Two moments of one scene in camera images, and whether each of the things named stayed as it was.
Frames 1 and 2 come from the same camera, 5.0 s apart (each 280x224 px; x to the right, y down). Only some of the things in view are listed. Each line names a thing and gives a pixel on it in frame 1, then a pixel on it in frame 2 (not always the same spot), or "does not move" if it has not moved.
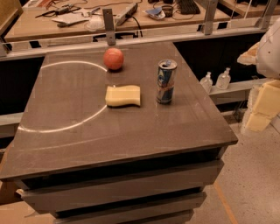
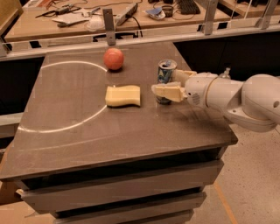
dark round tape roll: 168,10 does not move
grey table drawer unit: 162,190 does not move
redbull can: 165,81 does not move
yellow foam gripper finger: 249,56 -> 172,91
